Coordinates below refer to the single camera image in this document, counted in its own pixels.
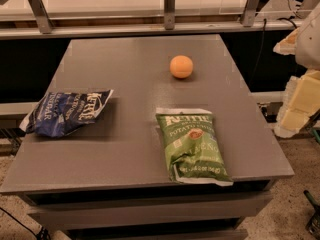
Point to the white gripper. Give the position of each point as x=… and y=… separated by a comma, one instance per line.
x=309, y=47

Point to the orange fruit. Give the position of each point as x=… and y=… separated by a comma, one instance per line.
x=181, y=66

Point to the green jalapeno chip bag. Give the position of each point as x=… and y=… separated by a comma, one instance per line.
x=191, y=149

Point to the blue vinegar chip bag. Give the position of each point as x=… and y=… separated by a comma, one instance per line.
x=59, y=114

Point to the green tool on floor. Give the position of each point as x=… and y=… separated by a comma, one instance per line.
x=313, y=225

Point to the grey table drawer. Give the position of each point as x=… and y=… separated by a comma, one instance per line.
x=150, y=210

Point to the right metal bracket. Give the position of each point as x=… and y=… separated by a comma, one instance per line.
x=248, y=15

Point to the metal bracket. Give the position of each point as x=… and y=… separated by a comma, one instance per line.
x=248, y=15
x=42, y=19
x=169, y=14

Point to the middle metal bracket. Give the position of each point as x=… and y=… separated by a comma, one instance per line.
x=169, y=14

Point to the left metal bracket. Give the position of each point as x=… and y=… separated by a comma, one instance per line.
x=42, y=19

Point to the metal counter rail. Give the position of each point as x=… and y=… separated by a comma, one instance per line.
x=148, y=30

